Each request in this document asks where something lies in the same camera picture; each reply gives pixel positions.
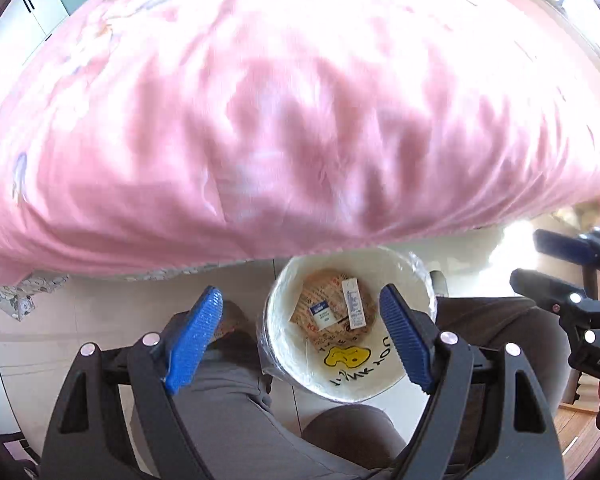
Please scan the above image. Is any blue and white sachet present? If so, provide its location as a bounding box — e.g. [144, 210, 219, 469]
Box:
[307, 300, 334, 331]

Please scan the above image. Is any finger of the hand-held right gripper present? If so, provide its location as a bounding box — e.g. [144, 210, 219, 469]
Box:
[509, 268, 600, 356]
[533, 227, 600, 272]

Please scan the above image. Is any white wardrobe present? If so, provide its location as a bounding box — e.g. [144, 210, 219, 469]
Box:
[0, 0, 74, 106]

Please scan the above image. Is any person's right leg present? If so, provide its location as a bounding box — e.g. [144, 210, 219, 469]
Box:
[430, 295, 574, 411]

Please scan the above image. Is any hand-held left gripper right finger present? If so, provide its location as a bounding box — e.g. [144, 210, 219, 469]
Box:
[378, 284, 566, 480]

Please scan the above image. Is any pink floral bedsheet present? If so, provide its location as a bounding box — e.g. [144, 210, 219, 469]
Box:
[0, 0, 600, 288]

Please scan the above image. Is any brown slipper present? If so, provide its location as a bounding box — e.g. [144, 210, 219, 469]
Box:
[212, 301, 255, 347]

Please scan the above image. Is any long white sachet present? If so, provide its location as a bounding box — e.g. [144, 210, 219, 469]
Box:
[341, 276, 367, 330]

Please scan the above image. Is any person's leg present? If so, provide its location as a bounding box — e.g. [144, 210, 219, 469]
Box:
[430, 295, 574, 411]
[130, 332, 411, 480]

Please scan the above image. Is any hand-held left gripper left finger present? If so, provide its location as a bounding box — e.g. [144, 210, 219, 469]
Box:
[40, 286, 226, 480]

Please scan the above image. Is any floral mattress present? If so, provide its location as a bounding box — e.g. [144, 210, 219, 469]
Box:
[0, 273, 72, 322]

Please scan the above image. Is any person's left leg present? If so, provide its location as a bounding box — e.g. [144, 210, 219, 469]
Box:
[130, 332, 411, 480]

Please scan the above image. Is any white round trash bin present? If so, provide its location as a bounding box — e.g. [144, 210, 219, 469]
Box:
[256, 247, 438, 404]

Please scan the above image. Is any brown printed wrapper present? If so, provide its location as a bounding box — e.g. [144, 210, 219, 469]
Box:
[290, 269, 381, 346]

